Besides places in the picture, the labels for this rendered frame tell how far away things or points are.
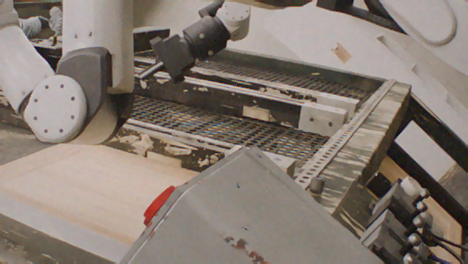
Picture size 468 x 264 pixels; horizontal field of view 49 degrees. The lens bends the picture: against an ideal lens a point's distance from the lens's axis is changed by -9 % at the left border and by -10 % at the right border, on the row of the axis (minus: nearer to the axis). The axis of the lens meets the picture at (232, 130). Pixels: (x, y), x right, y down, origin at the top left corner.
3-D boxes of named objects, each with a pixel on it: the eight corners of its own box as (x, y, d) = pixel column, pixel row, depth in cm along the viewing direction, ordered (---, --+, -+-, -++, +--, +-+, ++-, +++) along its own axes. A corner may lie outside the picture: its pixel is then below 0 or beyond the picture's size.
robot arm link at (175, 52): (176, 89, 131) (220, 63, 132) (177, 83, 121) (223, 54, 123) (150, 45, 131) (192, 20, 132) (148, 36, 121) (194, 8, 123)
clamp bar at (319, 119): (338, 140, 150) (353, 54, 143) (17, 69, 190) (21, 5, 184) (346, 133, 159) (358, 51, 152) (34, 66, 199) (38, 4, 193)
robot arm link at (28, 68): (7, 67, 75) (78, 170, 72) (-34, 56, 65) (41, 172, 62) (55, 16, 74) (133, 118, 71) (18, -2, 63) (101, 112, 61)
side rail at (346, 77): (380, 105, 235) (384, 81, 232) (160, 60, 273) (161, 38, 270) (383, 102, 243) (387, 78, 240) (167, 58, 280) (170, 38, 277)
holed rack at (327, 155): (291, 207, 90) (291, 204, 90) (273, 203, 91) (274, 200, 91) (396, 80, 238) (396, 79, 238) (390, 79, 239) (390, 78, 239)
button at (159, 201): (180, 212, 37) (158, 190, 37) (152, 247, 39) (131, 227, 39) (206, 194, 41) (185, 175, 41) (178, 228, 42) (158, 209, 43)
